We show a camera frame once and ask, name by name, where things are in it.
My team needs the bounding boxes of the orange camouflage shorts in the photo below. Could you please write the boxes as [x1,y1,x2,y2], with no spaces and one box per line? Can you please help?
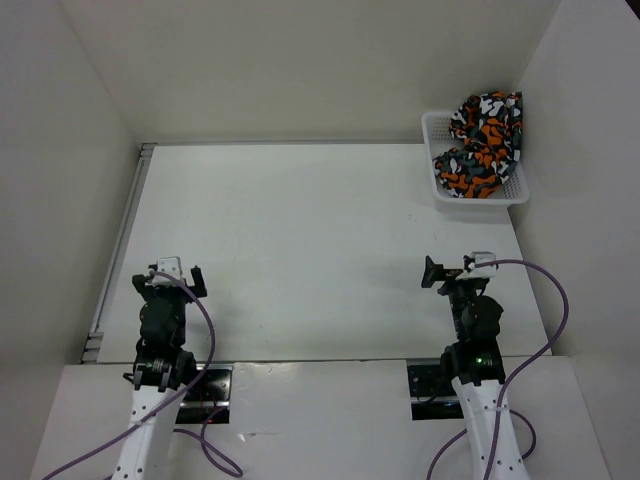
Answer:
[432,91,524,199]

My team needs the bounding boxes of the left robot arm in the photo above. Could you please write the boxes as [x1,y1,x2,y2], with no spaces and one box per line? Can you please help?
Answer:
[112,257,207,479]

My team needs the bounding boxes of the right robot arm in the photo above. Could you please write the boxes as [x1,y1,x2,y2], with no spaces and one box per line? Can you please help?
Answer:
[421,252,529,479]

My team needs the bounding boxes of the white plastic basket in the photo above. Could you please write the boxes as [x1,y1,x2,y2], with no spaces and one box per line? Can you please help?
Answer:
[421,111,530,212]

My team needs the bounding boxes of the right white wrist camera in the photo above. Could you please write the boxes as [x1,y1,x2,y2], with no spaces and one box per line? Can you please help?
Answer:
[457,251,497,280]

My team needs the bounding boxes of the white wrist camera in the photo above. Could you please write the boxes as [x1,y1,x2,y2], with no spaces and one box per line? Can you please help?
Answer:
[457,251,497,280]
[147,256,183,288]

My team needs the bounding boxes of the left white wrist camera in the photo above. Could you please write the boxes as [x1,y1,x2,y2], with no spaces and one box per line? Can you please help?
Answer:
[147,256,183,288]

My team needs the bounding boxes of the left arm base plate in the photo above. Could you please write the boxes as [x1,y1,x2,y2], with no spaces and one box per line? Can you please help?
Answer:
[176,364,233,425]

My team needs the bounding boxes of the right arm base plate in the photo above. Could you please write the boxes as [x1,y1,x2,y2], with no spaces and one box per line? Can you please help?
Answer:
[406,362,463,421]

